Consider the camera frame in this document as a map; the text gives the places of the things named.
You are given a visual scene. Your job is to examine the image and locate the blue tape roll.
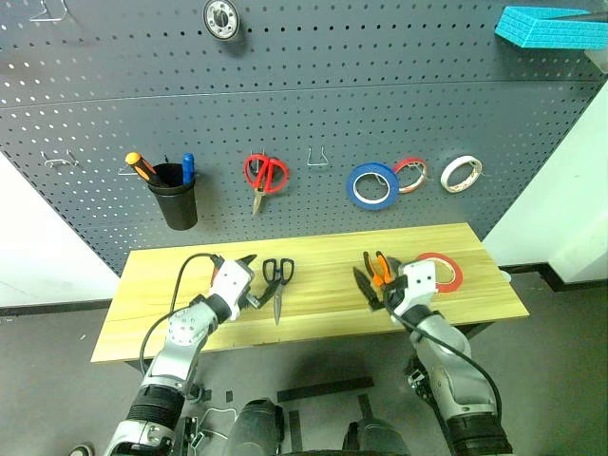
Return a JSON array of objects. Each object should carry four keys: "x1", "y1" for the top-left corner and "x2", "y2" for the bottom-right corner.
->
[{"x1": 345, "y1": 161, "x2": 401, "y2": 212}]

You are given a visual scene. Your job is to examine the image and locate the dark handled scissors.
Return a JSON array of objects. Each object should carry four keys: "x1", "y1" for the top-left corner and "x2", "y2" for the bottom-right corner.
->
[{"x1": 261, "y1": 257, "x2": 296, "y2": 328}]

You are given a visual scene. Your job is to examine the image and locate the red handled scissors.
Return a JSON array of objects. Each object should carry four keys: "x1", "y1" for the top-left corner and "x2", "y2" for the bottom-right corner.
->
[{"x1": 243, "y1": 151, "x2": 290, "y2": 218}]

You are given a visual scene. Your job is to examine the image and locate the red and white tape roll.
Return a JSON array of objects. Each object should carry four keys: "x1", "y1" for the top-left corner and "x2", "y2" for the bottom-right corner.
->
[{"x1": 391, "y1": 156, "x2": 429, "y2": 196}]

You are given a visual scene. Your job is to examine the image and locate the black floor tape strip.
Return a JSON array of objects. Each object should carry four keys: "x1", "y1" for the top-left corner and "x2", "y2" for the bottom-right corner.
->
[{"x1": 276, "y1": 376, "x2": 374, "y2": 403}]

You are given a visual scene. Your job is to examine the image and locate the translucent white bin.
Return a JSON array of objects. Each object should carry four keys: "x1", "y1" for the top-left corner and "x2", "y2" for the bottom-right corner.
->
[{"x1": 584, "y1": 46, "x2": 608, "y2": 75}]

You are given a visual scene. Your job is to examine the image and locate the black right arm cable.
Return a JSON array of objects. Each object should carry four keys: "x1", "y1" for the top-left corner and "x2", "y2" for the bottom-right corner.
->
[{"x1": 384, "y1": 303, "x2": 504, "y2": 424}]

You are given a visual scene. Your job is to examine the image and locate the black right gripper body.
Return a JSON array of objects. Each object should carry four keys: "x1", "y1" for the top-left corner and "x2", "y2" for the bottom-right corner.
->
[{"x1": 381, "y1": 275, "x2": 409, "y2": 313}]

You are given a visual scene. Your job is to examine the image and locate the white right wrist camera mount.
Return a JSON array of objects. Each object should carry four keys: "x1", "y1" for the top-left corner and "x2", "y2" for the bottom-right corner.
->
[{"x1": 397, "y1": 259, "x2": 439, "y2": 318}]

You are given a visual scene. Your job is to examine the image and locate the dark rounded shape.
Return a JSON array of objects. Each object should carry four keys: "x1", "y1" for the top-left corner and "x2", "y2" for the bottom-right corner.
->
[
  {"x1": 341, "y1": 416, "x2": 410, "y2": 456},
  {"x1": 229, "y1": 398, "x2": 287, "y2": 456}
]

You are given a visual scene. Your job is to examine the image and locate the black plastic cup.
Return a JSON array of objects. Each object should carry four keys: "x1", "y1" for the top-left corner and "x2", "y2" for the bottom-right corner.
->
[{"x1": 146, "y1": 162, "x2": 200, "y2": 233}]

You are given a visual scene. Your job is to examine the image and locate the silver double wire hook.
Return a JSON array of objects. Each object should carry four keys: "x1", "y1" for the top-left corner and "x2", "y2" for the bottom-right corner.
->
[{"x1": 41, "y1": 148, "x2": 81, "y2": 169}]

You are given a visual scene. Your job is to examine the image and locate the orange and black pliers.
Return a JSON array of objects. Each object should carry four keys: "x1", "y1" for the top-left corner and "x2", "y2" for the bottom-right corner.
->
[{"x1": 361, "y1": 250, "x2": 400, "y2": 292}]

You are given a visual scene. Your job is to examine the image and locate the blue marker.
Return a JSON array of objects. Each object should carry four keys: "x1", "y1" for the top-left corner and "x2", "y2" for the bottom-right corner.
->
[{"x1": 181, "y1": 152, "x2": 197, "y2": 187}]

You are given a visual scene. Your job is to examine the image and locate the cyan foam block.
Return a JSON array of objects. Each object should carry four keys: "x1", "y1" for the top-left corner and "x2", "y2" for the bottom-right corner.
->
[{"x1": 493, "y1": 5, "x2": 608, "y2": 51}]

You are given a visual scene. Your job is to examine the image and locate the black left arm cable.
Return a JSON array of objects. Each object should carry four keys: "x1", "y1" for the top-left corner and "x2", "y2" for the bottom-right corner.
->
[{"x1": 138, "y1": 253, "x2": 219, "y2": 381}]

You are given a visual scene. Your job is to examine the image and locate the round metal bearing wheel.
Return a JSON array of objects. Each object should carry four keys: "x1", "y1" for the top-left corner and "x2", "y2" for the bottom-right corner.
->
[{"x1": 202, "y1": 0, "x2": 241, "y2": 42}]

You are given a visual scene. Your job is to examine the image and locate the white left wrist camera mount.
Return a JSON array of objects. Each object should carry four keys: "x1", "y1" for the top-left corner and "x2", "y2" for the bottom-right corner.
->
[{"x1": 210, "y1": 259, "x2": 254, "y2": 320}]

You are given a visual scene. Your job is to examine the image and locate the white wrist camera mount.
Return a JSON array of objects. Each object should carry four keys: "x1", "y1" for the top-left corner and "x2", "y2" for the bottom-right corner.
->
[
  {"x1": 397, "y1": 259, "x2": 439, "y2": 318},
  {"x1": 210, "y1": 259, "x2": 254, "y2": 320}
]

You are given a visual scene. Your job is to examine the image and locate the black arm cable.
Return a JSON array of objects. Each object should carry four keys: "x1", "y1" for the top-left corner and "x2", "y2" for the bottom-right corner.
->
[
  {"x1": 384, "y1": 303, "x2": 504, "y2": 424},
  {"x1": 138, "y1": 253, "x2": 219, "y2": 381}
]

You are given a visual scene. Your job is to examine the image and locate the orange and black screwdriver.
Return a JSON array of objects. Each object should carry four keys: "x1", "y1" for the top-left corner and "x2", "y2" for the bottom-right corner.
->
[{"x1": 124, "y1": 151, "x2": 161, "y2": 188}]

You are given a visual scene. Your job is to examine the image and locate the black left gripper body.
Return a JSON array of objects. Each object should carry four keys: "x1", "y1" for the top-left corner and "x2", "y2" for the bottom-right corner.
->
[{"x1": 240, "y1": 279, "x2": 257, "y2": 313}]

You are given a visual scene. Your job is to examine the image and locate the grey pegboard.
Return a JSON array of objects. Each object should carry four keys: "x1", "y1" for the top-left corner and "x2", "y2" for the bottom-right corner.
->
[{"x1": 0, "y1": 0, "x2": 608, "y2": 277}]

